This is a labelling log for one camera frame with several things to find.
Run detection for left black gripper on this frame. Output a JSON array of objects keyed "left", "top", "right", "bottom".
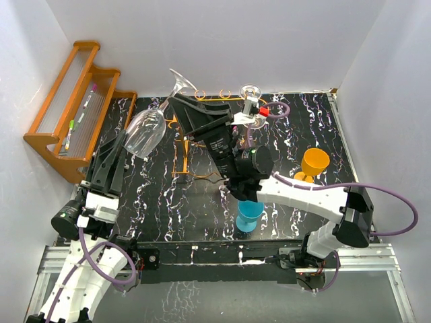
[{"left": 77, "top": 129, "right": 129, "bottom": 207}]

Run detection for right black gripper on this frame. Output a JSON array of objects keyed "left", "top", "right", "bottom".
[{"left": 169, "top": 94, "right": 238, "bottom": 180}]

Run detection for clear grey wine glass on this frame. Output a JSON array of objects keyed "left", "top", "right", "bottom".
[{"left": 124, "top": 69, "right": 197, "bottom": 159}]

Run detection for clear flute glass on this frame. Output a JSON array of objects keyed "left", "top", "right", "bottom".
[
  {"left": 239, "top": 83, "right": 262, "bottom": 100},
  {"left": 247, "top": 114, "right": 268, "bottom": 130}
]

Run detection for clear flute glass front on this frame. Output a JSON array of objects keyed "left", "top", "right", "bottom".
[{"left": 247, "top": 114, "right": 268, "bottom": 130}]

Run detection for blue plastic wine glass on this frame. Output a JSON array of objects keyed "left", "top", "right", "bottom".
[{"left": 236, "top": 201, "right": 264, "bottom": 233}]

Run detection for orange plastic wine glass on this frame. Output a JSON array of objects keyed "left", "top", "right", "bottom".
[{"left": 294, "top": 147, "right": 330, "bottom": 183}]

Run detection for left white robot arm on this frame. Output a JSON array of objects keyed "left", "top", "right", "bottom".
[{"left": 27, "top": 131, "right": 139, "bottom": 322}]

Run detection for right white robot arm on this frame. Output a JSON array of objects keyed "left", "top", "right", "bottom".
[{"left": 168, "top": 94, "right": 374, "bottom": 267}]

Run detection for green capped marker pen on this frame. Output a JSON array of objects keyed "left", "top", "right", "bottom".
[{"left": 65, "top": 119, "right": 75, "bottom": 151}]

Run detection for orange wooden stepped shelf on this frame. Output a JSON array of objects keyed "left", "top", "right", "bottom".
[{"left": 24, "top": 40, "right": 137, "bottom": 184}]

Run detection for pink capped marker pen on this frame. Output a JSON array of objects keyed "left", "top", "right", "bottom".
[{"left": 81, "top": 83, "right": 97, "bottom": 116}]

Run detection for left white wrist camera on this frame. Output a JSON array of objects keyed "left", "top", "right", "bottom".
[{"left": 77, "top": 192, "right": 119, "bottom": 228}]

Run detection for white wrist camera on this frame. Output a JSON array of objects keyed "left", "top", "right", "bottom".
[
  {"left": 232, "top": 96, "right": 267, "bottom": 128},
  {"left": 77, "top": 192, "right": 119, "bottom": 228}
]

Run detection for gold wire wine glass rack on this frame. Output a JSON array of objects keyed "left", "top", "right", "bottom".
[{"left": 164, "top": 89, "right": 257, "bottom": 180}]

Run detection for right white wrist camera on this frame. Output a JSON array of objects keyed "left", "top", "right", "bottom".
[{"left": 232, "top": 96, "right": 267, "bottom": 128}]

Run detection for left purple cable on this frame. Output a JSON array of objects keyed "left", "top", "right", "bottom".
[{"left": 43, "top": 228, "right": 142, "bottom": 323}]

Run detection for purple cable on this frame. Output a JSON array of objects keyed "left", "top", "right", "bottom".
[
  {"left": 43, "top": 228, "right": 142, "bottom": 323},
  {"left": 245, "top": 102, "right": 420, "bottom": 297}
]

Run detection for black table front rail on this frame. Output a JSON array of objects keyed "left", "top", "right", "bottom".
[{"left": 110, "top": 235, "right": 341, "bottom": 287}]

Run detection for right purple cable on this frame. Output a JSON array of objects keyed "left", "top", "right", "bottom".
[{"left": 245, "top": 102, "right": 420, "bottom": 297}]

